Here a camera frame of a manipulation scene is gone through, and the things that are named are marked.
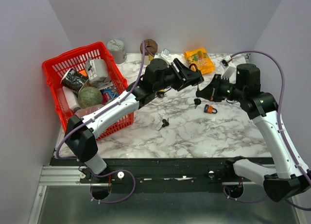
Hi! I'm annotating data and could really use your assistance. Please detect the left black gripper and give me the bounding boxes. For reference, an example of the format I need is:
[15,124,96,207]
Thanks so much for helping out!
[154,58,201,93]

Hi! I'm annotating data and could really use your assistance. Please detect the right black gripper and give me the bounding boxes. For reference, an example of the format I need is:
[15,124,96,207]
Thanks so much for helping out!
[197,73,245,102]

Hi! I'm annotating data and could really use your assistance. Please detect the orange padlock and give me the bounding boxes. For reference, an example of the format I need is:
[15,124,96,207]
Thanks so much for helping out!
[204,104,218,114]

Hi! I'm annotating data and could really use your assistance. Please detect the black head key pair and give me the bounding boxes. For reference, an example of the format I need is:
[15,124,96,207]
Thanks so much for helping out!
[194,97,201,109]

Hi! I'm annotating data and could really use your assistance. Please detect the black key bunch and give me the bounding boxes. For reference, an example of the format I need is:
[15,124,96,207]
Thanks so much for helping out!
[158,118,170,131]

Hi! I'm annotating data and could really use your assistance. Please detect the black padlock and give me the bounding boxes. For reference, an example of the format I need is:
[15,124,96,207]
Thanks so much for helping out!
[189,63,198,72]

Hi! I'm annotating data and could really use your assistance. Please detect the yellow padlock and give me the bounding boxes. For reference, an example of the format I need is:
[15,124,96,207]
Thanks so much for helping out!
[156,90,167,99]

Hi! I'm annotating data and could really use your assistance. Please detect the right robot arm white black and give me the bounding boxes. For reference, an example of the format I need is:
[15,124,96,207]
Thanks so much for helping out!
[196,64,311,202]

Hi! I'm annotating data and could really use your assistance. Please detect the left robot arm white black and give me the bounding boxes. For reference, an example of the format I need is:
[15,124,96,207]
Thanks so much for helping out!
[64,58,204,183]

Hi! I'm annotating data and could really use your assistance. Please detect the orange snack bag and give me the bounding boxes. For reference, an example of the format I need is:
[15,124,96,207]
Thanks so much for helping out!
[184,48,215,75]

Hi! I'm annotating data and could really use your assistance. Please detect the brown lidded white jar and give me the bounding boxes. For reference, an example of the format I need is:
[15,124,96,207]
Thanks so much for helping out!
[140,39,158,65]

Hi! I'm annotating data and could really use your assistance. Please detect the grey marbled cylinder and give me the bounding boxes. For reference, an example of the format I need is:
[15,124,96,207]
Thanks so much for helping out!
[107,39,127,64]

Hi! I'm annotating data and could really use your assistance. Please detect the blue snack packet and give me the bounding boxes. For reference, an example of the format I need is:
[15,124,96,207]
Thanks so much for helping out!
[101,86,119,103]

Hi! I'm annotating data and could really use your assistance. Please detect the grey white carton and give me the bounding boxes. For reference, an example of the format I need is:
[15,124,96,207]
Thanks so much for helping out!
[85,58,111,87]

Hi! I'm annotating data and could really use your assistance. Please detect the green melon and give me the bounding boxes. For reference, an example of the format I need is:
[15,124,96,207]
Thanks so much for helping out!
[78,86,103,108]

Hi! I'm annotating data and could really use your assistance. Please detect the clear plastic bottle blue label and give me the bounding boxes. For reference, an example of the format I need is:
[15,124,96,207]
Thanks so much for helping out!
[75,104,104,118]

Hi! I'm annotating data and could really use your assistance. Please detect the black patterned cup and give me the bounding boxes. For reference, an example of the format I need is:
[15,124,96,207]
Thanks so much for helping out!
[60,68,88,94]

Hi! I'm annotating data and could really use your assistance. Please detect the red plastic basket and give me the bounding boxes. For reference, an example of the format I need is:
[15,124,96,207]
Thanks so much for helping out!
[42,42,128,130]

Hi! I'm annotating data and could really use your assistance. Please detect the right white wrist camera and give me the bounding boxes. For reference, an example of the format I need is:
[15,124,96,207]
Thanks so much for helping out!
[220,55,236,80]

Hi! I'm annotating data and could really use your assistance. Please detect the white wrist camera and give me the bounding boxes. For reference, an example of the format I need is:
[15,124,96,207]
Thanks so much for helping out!
[154,49,171,65]
[220,55,236,80]

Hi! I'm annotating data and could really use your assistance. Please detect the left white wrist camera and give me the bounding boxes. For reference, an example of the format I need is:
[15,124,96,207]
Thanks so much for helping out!
[154,49,171,65]

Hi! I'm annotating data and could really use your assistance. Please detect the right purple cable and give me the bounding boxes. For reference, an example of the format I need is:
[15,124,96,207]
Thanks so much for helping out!
[230,51,311,211]

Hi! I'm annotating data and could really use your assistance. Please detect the purple cable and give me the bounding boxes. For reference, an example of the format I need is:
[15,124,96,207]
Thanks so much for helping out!
[55,41,156,178]
[230,51,311,211]

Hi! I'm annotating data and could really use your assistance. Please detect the black mounting rail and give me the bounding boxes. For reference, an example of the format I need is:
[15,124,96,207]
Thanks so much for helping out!
[77,157,275,193]

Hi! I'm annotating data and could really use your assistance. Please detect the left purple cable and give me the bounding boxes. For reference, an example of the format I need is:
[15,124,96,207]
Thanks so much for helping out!
[55,41,156,178]

